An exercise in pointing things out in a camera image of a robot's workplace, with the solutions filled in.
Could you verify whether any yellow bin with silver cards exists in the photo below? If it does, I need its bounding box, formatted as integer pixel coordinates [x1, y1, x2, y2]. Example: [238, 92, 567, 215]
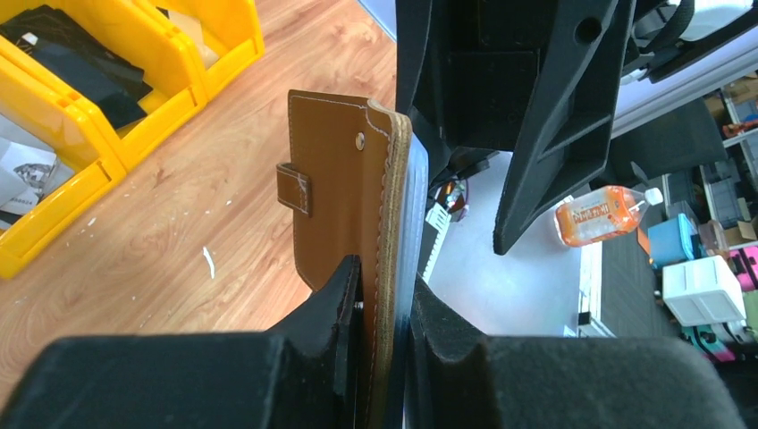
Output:
[1, 59, 126, 279]

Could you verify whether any orange drink bottle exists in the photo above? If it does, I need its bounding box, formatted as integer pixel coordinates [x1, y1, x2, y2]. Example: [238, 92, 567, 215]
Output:
[554, 185, 664, 248]

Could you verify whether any black cards stack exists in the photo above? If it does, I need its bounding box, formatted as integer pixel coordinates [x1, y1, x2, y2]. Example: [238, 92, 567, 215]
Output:
[1, 4, 152, 130]

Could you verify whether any white storage box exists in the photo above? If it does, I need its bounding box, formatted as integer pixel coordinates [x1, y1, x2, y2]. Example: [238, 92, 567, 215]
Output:
[661, 256, 746, 327]

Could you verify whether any yellow bin with black cards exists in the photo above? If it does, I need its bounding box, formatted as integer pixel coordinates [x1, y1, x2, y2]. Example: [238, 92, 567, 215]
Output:
[1, 1, 208, 170]

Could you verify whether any blue storage box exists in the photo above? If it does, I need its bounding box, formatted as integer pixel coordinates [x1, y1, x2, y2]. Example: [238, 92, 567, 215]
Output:
[647, 214, 696, 270]

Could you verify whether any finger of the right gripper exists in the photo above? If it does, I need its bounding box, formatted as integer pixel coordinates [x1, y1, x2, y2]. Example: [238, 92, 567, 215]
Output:
[395, 0, 557, 177]
[493, 1, 636, 256]

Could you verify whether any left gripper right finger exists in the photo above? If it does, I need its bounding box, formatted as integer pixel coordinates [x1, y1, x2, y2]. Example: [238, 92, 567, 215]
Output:
[406, 281, 745, 428]

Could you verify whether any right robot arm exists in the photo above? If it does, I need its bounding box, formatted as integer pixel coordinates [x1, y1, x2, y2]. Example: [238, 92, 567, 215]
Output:
[395, 1, 757, 255]

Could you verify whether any brown leather card holder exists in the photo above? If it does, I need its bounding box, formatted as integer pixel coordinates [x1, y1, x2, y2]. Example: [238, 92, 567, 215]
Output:
[276, 89, 428, 428]

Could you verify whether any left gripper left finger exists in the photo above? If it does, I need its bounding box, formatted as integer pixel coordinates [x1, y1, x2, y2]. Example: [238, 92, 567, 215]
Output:
[1, 256, 361, 428]

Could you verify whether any silver cards stack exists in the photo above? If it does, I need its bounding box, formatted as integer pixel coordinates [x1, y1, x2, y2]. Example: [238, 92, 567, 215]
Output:
[1, 117, 73, 230]

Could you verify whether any yellow bin with gold cards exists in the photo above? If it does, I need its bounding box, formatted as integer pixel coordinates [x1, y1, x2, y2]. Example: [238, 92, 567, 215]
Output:
[134, 0, 265, 100]

